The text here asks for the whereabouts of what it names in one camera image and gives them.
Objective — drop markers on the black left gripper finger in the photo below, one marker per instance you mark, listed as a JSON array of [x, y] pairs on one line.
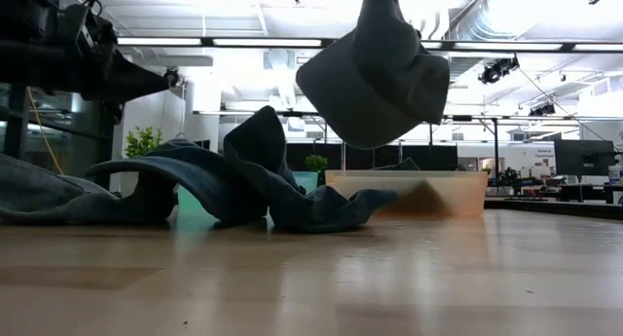
[[141, 83]]

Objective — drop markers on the light grey baseball cap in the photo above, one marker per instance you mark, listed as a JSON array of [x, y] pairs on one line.
[[379, 83]]

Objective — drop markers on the grey-blue baseball cap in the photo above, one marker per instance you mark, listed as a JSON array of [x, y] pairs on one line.
[[44, 195]]

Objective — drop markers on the dark blue denim cap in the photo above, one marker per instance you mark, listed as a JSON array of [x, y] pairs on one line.
[[194, 165], [258, 146]]

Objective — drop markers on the blue denim baseball cap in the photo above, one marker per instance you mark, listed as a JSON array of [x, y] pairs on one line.
[[401, 165]]

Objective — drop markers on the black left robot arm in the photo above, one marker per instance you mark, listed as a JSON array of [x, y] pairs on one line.
[[29, 58]]

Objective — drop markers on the black track spotlight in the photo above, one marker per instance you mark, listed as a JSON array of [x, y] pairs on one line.
[[541, 109], [496, 69], [171, 77]]

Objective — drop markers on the green plant in white pot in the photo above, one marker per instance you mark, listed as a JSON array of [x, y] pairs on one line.
[[143, 141]]

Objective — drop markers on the teal plastic bin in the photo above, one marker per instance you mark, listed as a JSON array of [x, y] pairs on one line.
[[194, 207]]

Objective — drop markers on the black room divider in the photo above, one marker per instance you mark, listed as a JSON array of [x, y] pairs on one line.
[[438, 157]]

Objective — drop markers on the green leafy plant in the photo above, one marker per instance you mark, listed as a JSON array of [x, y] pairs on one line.
[[316, 163]]

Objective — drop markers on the orange plastic bin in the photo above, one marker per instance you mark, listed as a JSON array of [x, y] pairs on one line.
[[457, 190]]

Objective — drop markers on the dark leafy plant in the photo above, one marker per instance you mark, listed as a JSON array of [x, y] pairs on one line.
[[507, 176]]

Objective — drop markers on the black computer monitor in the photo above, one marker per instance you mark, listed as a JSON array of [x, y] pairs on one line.
[[584, 158]]

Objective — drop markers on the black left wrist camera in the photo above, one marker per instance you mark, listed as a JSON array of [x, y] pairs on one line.
[[78, 26]]

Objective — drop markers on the black aluminium table frame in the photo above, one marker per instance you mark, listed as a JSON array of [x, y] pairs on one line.
[[560, 210]]

